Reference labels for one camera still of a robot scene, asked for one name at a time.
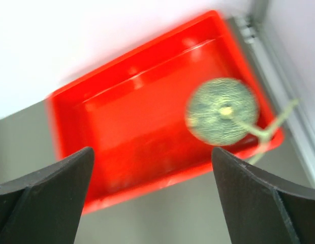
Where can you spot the green cantaloupe melon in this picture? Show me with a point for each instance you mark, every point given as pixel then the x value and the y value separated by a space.
pixel 222 111

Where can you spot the red plastic tray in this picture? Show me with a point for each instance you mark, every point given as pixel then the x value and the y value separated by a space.
pixel 131 110

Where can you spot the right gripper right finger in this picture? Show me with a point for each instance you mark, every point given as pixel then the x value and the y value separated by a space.
pixel 260 207

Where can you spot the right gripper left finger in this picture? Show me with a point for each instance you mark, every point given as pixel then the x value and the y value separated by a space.
pixel 45 206

